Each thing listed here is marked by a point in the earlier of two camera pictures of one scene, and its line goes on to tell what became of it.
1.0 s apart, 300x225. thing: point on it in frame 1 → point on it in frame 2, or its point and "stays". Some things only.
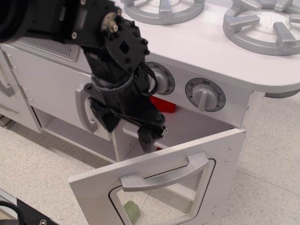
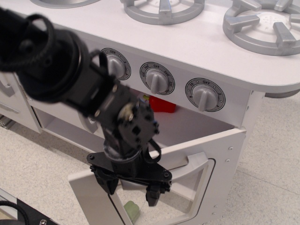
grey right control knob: x=205 y=94 stays
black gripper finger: x=147 y=138 → x=153 y=195
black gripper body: x=129 y=98 → x=139 y=170
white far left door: x=15 y=108 stays
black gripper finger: x=108 y=118 → x=108 y=182
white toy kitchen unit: x=215 y=59 stays
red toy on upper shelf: x=162 y=105 stays
